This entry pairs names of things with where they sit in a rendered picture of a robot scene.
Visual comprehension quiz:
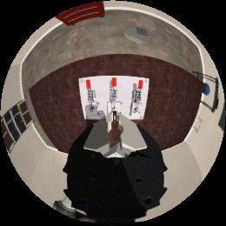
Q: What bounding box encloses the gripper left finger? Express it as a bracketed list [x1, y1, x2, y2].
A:
[63, 110, 115, 174]

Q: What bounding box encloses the toggle clamp with red handle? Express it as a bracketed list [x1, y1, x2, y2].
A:
[110, 77, 118, 111]
[86, 80, 96, 112]
[133, 80, 143, 113]

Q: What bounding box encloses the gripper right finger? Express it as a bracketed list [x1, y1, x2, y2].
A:
[115, 111, 168, 172]

